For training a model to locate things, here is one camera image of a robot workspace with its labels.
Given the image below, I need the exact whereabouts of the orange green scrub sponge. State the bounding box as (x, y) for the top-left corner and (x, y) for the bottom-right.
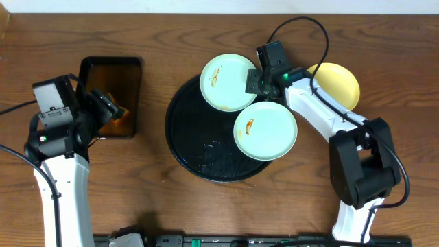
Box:
(107, 93), (130, 126)

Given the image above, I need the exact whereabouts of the light blue plate top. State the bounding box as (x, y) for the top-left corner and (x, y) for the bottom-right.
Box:
(200, 54), (257, 112)

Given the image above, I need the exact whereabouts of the light blue plate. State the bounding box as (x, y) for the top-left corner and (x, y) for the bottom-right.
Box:
(200, 54), (257, 112)
(233, 102), (298, 161)

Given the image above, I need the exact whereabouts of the yellow plate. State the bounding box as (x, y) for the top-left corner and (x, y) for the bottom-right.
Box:
(315, 62), (360, 110)

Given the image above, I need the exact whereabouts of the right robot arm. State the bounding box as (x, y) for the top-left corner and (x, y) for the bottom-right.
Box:
(246, 41), (401, 244)

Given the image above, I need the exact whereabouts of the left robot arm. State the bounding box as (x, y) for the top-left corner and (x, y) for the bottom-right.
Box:
(25, 74), (127, 246)

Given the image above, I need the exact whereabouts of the black rectangular water tray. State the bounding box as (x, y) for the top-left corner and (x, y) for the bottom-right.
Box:
(79, 56), (142, 138)

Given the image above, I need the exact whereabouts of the round black serving tray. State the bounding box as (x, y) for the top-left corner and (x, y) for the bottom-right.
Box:
(165, 75), (271, 183)

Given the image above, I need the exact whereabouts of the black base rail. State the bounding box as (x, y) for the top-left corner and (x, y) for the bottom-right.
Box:
(93, 233), (412, 247)

